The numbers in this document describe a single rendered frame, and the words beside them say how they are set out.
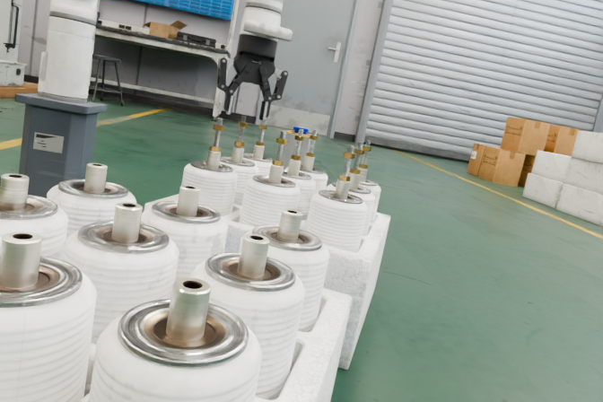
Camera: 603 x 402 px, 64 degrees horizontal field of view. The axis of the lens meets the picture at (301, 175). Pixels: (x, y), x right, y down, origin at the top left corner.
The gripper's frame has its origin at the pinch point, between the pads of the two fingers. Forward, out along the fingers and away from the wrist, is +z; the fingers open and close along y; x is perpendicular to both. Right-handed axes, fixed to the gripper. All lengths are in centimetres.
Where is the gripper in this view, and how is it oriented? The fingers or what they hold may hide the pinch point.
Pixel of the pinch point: (246, 110)
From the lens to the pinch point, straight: 97.5
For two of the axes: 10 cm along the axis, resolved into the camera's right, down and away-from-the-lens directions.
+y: -9.2, -1.1, -3.7
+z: -1.8, 9.7, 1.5
